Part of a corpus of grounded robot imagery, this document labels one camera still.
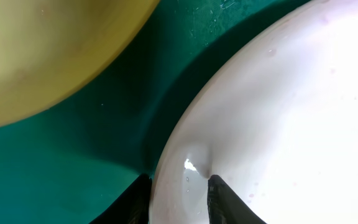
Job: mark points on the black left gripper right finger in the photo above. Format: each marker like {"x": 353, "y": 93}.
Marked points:
{"x": 226, "y": 207}

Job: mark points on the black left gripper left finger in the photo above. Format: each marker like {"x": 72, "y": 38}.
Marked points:
{"x": 131, "y": 207}

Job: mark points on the yellow plate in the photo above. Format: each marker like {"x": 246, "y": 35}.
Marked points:
{"x": 49, "y": 49}

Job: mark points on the pink plate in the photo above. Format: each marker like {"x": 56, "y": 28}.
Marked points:
{"x": 278, "y": 122}

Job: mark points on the teal plastic tray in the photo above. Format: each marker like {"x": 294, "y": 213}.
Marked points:
{"x": 69, "y": 163}

